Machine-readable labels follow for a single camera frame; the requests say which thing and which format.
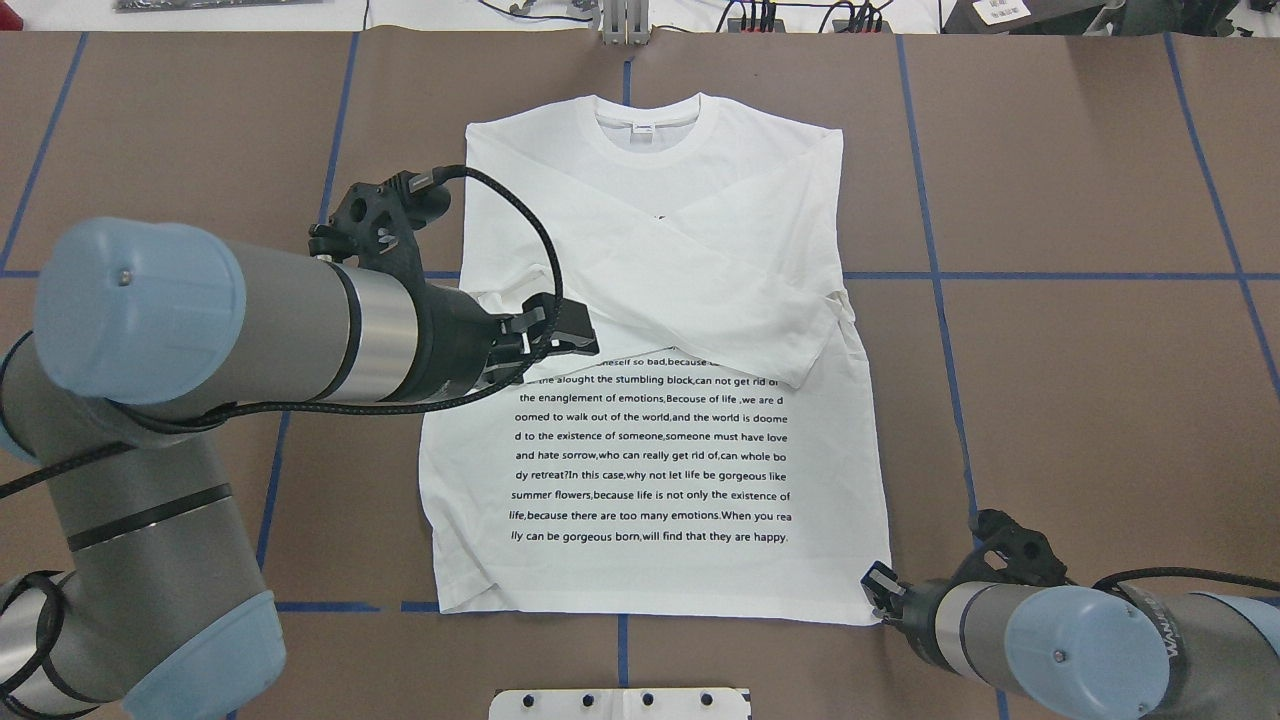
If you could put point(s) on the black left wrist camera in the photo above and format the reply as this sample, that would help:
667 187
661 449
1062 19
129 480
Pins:
375 215

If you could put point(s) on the white printed t-shirt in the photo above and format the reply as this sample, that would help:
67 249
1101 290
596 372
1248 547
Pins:
719 455

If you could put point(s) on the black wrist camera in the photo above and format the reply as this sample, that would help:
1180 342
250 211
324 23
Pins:
1009 553
375 215

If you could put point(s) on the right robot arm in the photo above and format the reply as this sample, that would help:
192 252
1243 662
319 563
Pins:
1085 653

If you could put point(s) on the white mounting plate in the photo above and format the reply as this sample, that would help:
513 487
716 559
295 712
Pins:
623 703

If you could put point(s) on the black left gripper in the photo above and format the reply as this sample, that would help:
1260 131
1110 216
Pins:
452 338

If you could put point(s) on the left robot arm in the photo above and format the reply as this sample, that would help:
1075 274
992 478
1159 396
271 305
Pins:
146 337

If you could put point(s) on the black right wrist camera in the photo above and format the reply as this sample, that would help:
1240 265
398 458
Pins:
1009 553

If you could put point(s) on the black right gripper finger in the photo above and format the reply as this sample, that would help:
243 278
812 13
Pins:
887 595

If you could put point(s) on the aluminium frame post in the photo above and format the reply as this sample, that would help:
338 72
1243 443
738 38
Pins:
624 22

